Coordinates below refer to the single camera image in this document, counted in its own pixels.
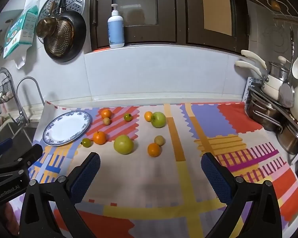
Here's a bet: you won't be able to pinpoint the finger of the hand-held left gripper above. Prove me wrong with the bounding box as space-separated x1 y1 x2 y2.
0 144 44 176
0 137 14 155

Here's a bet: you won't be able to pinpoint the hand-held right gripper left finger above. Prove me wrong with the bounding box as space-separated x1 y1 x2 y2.
19 152 101 238

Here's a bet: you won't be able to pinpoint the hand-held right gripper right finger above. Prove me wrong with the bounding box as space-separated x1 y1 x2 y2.
201 152 283 238

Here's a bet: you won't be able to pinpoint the blue-rimmed white plate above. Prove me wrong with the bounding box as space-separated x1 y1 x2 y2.
42 110 93 147

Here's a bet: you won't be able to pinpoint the yellow-green apple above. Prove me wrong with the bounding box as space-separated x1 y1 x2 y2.
113 134 134 155

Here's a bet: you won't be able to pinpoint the green apple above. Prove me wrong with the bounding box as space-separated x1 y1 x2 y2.
150 112 167 129

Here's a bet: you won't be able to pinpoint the steel sink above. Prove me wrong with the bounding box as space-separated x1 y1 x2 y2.
0 121 38 154

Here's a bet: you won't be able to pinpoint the chrome kitchen faucet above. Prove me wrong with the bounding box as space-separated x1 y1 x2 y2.
0 67 30 127

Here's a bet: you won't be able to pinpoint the colourful patterned mat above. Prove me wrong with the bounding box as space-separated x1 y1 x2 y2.
5 102 298 238

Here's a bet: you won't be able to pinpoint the thin gooseneck faucet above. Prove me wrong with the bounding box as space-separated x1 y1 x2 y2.
15 77 45 107

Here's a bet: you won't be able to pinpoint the stainless steel pot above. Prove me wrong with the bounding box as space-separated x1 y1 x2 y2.
246 89 282 132
277 124 298 155

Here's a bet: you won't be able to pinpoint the white plastic bag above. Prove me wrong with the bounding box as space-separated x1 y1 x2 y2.
14 42 33 69

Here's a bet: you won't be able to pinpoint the stacked white pans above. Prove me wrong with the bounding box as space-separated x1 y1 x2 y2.
261 74 283 100

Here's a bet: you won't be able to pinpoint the white teal carton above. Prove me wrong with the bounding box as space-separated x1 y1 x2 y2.
3 5 39 59

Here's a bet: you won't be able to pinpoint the perforated copper skimmer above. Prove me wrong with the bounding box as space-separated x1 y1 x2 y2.
46 17 74 55

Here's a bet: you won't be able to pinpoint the steel pot with lid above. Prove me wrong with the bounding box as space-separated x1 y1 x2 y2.
268 62 291 82

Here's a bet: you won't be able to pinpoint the brass ladle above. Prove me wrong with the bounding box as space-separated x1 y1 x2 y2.
36 1 58 38

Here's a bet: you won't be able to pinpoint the black frying pan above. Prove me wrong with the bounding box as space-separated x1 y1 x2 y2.
43 0 87 63

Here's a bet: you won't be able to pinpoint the white blue pump bottle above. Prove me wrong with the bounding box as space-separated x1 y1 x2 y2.
107 4 125 49

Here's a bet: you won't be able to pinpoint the dark wooden window sash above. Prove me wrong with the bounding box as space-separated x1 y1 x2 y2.
184 0 249 54
89 0 183 52

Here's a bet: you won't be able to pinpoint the black wire basket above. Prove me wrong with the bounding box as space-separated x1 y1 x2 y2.
0 77 14 103

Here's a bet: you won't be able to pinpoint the cream pan handle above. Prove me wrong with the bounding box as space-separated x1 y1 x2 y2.
241 50 267 70
235 61 262 78

